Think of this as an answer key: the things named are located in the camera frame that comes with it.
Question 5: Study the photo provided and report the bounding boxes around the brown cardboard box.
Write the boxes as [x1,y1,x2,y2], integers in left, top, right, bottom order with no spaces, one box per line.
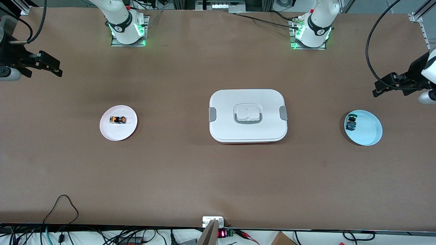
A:
[271,231,297,245]

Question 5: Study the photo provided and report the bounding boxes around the perforated metal strip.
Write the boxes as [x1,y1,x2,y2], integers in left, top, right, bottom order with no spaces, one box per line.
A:
[421,21,436,58]

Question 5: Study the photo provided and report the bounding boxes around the light blue round plate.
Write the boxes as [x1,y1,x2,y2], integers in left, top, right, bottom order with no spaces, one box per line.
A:
[344,110,383,146]

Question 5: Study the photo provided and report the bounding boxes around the pink round plate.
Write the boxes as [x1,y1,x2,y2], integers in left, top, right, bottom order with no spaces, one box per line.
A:
[99,105,138,141]

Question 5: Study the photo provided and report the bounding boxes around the red black clip leads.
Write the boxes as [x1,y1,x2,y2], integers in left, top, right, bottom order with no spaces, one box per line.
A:
[235,229,261,245]

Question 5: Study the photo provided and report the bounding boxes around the aluminium profile bar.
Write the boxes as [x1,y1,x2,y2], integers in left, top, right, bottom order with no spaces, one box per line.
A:
[197,219,219,245]

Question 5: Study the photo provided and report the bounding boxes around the aluminium frame corner profile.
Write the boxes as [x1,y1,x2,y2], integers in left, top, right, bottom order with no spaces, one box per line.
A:
[10,0,40,16]
[408,0,436,23]

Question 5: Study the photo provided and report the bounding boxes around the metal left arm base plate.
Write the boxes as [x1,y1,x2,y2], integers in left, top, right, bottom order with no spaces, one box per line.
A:
[290,19,327,50]

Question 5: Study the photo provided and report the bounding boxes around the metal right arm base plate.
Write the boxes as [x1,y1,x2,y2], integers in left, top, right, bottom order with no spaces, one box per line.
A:
[111,15,150,47]

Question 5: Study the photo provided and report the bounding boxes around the thin black looped cable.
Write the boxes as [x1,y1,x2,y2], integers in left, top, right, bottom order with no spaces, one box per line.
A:
[43,195,79,235]

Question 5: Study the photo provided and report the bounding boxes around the long black table cable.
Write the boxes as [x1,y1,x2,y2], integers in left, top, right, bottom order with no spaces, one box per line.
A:
[233,13,302,29]

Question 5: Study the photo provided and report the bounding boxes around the white lunch box grey handle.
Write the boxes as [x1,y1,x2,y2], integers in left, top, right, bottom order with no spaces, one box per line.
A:
[208,89,288,144]

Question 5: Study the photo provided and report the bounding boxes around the black coiled floor cable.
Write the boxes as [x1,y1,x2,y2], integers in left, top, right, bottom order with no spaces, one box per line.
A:
[342,231,375,241]

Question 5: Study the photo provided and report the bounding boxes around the aluminium frame rack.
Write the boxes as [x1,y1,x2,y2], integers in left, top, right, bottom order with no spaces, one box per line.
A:
[172,0,273,14]

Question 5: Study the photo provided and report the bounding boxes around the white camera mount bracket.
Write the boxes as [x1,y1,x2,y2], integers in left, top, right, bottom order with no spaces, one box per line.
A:
[202,216,225,228]

